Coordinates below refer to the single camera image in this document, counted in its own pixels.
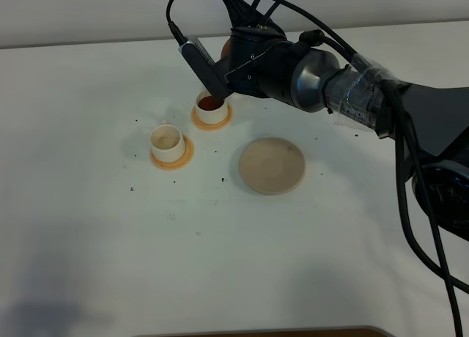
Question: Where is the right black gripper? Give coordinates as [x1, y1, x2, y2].
[223, 0, 304, 99]

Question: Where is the brown clay teapot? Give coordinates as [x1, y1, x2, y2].
[221, 39, 231, 59]

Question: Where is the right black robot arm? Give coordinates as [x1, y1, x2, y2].
[224, 0, 468, 239]

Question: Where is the beige round teapot saucer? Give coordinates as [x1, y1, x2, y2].
[238, 137, 306, 196]

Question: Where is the far white teacup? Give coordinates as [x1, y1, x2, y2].
[194, 91, 229, 125]

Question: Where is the white teacup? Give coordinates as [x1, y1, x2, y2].
[149, 123, 185, 163]
[194, 91, 229, 125]

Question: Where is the far orange cup coaster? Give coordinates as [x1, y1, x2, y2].
[191, 103, 232, 131]

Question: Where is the orange cup coaster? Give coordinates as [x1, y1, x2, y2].
[149, 135, 195, 171]
[191, 103, 232, 131]

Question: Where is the near orange cup coaster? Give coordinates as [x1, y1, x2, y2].
[149, 135, 195, 171]

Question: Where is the near white teacup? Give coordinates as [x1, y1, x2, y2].
[149, 123, 185, 163]

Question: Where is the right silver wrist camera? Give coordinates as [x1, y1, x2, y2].
[179, 36, 232, 101]

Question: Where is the right black camera cable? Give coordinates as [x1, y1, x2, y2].
[166, 0, 469, 337]

